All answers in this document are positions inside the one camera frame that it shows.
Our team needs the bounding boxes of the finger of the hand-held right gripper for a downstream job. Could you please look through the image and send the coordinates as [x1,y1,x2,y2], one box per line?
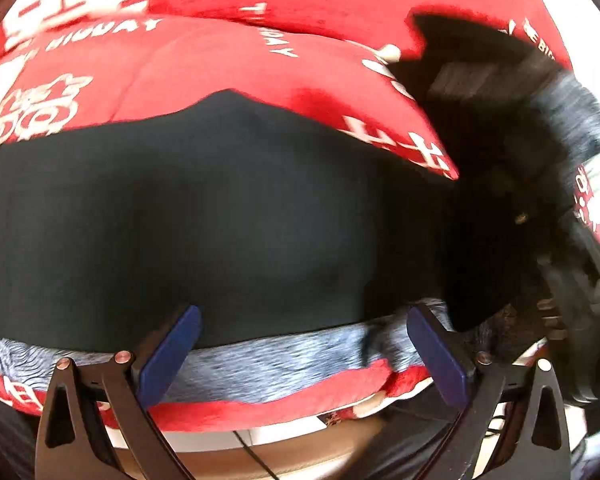
[536,254,570,342]

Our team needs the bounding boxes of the black pants with grey lining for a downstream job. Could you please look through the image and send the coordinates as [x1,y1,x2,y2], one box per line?
[0,10,600,406]

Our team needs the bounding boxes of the red printed sofa seat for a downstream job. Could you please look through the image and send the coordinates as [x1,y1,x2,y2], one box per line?
[0,15,600,433]

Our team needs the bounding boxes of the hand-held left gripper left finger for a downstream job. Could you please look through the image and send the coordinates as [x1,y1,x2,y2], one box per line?
[34,304,202,480]

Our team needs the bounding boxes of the black cable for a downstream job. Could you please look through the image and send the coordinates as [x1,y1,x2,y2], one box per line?
[231,429,278,480]

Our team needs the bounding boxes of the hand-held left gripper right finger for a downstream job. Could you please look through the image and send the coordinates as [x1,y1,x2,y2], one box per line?
[406,305,573,480]

